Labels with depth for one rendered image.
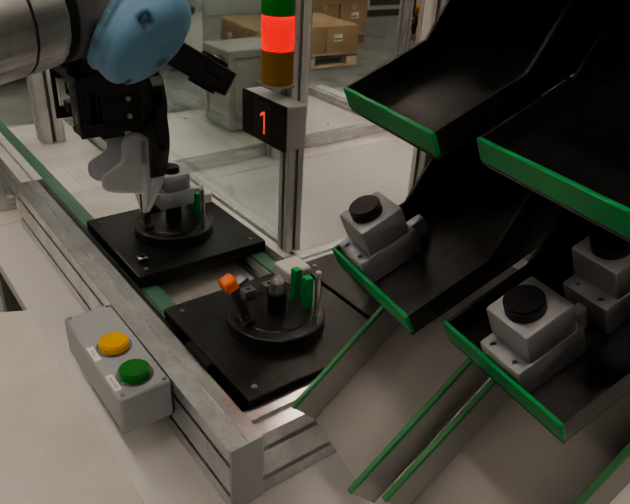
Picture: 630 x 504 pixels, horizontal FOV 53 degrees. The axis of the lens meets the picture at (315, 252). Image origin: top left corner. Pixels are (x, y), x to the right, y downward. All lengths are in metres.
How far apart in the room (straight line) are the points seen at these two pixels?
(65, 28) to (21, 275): 0.95
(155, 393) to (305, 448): 0.20
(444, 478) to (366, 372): 0.15
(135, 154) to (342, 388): 0.34
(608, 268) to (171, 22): 0.35
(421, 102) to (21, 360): 0.77
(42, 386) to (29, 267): 0.37
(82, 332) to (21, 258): 0.45
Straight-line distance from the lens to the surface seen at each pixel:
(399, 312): 0.54
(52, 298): 1.24
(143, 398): 0.85
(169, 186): 1.12
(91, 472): 0.90
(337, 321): 0.94
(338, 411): 0.73
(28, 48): 0.40
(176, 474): 0.88
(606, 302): 0.52
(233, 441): 0.77
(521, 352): 0.49
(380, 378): 0.72
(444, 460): 0.66
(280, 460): 0.83
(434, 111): 0.53
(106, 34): 0.42
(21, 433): 0.98
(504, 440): 0.65
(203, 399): 0.82
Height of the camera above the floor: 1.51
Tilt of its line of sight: 29 degrees down
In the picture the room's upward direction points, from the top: 3 degrees clockwise
